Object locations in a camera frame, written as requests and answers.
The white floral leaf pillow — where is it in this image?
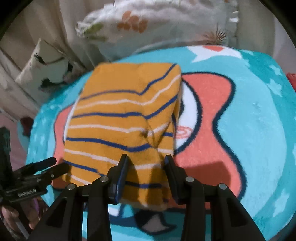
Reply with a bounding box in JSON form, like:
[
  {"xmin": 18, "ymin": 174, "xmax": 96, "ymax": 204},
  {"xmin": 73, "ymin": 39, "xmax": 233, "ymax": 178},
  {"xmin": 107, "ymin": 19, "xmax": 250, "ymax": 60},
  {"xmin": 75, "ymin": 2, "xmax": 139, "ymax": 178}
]
[{"xmin": 76, "ymin": 1, "xmax": 239, "ymax": 61}]

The person's left hand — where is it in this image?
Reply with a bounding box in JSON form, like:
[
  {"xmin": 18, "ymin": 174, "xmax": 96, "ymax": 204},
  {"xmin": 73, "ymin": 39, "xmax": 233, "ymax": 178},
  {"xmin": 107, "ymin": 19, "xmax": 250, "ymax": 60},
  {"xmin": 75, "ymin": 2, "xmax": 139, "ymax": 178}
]
[{"xmin": 1, "ymin": 199, "xmax": 40, "ymax": 234}]

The beige curtain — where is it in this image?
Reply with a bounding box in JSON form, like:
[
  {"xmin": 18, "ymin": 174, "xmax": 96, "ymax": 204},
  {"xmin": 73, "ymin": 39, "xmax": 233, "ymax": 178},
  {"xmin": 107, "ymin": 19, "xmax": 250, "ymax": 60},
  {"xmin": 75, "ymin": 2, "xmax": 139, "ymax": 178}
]
[{"xmin": 1, "ymin": 1, "xmax": 107, "ymax": 120}]

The white pillow with black print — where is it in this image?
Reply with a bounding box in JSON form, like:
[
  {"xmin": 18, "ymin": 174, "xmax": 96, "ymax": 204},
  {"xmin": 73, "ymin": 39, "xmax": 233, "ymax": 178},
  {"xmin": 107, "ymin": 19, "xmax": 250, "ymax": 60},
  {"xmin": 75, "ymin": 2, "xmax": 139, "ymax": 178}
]
[{"xmin": 16, "ymin": 39, "xmax": 85, "ymax": 105}]

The orange striped knit sweater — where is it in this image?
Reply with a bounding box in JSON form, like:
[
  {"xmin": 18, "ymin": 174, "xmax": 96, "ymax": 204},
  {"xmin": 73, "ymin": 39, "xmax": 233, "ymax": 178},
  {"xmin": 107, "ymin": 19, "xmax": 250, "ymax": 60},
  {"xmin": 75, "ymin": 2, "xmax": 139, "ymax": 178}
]
[{"xmin": 63, "ymin": 63, "xmax": 182, "ymax": 211}]

